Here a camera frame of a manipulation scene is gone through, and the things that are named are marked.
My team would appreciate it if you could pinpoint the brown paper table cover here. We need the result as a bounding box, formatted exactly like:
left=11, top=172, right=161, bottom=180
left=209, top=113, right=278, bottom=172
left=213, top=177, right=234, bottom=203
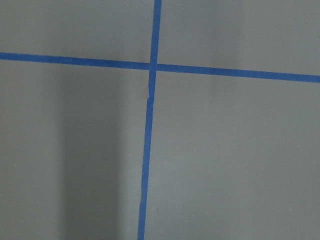
left=0, top=0, right=320, bottom=240

